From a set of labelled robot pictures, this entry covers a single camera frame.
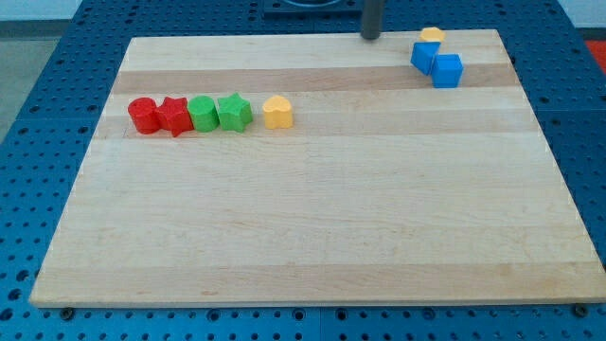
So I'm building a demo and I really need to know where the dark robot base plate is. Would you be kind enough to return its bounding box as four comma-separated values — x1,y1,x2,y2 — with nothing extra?
260,0,364,18

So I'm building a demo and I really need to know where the blue triangle block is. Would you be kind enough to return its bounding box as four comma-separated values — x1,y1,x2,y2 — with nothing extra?
410,42,441,76

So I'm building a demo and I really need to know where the blue cube block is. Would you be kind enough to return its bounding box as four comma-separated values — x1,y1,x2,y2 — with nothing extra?
431,54,464,88

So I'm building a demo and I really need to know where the red star block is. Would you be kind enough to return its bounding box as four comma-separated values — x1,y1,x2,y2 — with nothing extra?
154,97,194,137

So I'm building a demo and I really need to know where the green cylinder block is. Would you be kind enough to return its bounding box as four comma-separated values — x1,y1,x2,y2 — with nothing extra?
187,96,219,133

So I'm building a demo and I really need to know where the red cylinder block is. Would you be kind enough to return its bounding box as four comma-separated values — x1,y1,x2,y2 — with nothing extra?
127,98,160,135

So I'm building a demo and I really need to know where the green star block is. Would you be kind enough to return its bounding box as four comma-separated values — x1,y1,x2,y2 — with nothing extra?
218,93,253,133

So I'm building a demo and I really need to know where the yellow heart block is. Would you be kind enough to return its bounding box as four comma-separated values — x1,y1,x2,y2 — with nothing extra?
262,95,294,130

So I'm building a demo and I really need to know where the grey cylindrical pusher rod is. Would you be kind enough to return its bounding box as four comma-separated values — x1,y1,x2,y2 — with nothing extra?
361,0,385,40

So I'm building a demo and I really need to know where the wooden board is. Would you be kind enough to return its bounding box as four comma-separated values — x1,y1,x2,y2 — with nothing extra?
30,29,605,308

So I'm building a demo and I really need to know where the yellow hexagon block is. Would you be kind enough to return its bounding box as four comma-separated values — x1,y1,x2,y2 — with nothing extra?
419,27,446,43

